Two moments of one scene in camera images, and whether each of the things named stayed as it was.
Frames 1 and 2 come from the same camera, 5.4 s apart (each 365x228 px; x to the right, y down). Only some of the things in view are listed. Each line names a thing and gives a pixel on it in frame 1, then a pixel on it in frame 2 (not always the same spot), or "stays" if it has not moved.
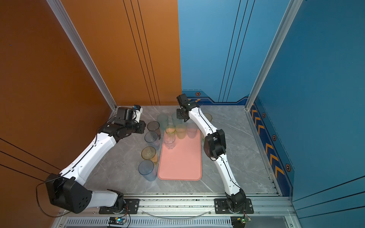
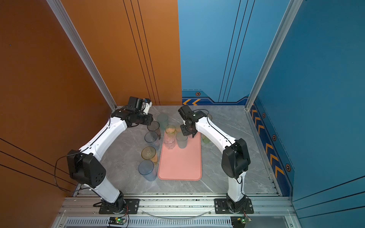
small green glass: (170, 129) stays
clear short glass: (169, 140) stays
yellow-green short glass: (181, 130) stays
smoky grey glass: (154, 126) stays
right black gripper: (178, 114) -> (184, 132)
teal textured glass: (177, 121) -> (181, 140)
